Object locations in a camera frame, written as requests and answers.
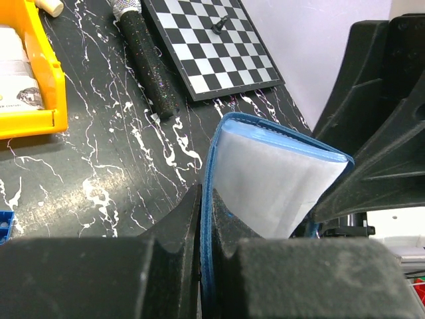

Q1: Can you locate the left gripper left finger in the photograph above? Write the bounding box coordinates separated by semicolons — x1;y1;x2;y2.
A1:
1;185;202;318

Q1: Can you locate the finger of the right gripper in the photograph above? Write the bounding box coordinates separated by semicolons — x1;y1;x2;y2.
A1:
312;13;424;222

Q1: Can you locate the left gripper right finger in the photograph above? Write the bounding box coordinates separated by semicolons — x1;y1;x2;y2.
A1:
212;193;424;318

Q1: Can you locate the blue leather card holder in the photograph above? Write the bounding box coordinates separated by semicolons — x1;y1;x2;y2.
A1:
200;112;355;315

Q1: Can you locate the small blue toy brick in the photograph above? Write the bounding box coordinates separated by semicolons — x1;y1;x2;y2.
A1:
0;211;14;245

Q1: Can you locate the black white chessboard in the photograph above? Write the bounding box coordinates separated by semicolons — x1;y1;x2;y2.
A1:
141;1;284;101

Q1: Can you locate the black chess pawn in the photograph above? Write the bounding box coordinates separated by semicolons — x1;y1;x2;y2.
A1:
211;15;229;35

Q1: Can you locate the orange plastic bin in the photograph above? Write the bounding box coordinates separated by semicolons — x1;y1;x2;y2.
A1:
1;1;68;140

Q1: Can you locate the black glitter microphone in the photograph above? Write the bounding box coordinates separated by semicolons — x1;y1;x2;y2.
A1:
111;1;179;120

